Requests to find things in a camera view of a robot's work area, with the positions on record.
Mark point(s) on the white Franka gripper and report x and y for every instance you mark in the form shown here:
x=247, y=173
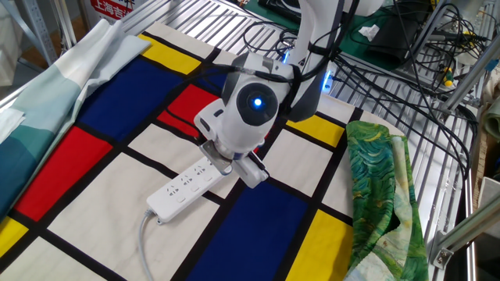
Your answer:
x=250, y=175

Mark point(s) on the white four-socket power strip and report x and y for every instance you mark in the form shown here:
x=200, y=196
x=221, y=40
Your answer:
x=176, y=195

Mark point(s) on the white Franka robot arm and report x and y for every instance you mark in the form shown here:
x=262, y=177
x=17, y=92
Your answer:
x=250, y=129

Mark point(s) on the colour-block Mondrian tablecloth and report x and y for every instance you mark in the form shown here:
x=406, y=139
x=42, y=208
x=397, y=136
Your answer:
x=254, y=234

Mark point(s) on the green painted landscape cloth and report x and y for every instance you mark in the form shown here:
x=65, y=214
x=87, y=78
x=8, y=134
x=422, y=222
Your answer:
x=371, y=175

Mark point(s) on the green cutting mat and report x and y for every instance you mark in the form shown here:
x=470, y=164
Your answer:
x=355, y=50

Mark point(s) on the crumpled white paper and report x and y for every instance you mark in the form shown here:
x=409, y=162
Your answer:
x=369, y=32

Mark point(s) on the black pouch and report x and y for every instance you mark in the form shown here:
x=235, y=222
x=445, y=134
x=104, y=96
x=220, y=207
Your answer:
x=390, y=43

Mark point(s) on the red Chinese sign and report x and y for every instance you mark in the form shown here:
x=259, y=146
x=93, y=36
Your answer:
x=111, y=8

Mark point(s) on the yellow-green screwdriver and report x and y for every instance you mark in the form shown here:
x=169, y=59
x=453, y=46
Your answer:
x=448, y=77

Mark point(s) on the teal and white cloth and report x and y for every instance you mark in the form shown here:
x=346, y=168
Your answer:
x=39, y=109

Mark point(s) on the grey slotted shelf upright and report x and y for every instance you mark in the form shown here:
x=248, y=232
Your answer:
x=37, y=31

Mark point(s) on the metal gripper mount bracket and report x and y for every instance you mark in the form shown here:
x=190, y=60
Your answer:
x=215, y=158

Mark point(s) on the aluminium rail with bracket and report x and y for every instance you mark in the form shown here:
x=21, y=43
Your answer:
x=465, y=230

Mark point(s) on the aluminium frame rail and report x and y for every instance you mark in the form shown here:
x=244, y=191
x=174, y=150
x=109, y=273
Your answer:
x=472, y=74

